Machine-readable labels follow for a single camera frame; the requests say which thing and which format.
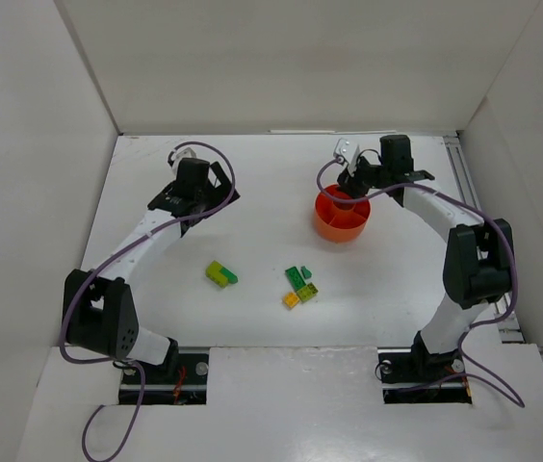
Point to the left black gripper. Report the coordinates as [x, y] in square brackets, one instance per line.
[219, 191]

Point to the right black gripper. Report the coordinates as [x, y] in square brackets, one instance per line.
[355, 180]

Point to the orange divided round container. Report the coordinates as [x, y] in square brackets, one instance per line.
[338, 222]

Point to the green lego brick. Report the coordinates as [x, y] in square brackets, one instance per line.
[295, 278]

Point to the yellow square lego brick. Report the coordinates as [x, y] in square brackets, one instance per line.
[290, 300]

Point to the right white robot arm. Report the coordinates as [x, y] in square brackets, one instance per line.
[477, 270]

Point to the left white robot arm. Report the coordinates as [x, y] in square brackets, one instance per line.
[99, 308]

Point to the lime green lego stack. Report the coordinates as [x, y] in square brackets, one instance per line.
[213, 272]

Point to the small dark green lego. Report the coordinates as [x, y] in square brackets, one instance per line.
[306, 273]

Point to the lime square lego brick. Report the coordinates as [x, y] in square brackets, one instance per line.
[307, 292]

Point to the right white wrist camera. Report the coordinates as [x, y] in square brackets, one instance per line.
[346, 153]

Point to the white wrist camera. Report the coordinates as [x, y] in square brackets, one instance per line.
[175, 158]
[346, 153]

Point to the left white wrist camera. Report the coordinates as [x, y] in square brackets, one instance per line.
[175, 158]

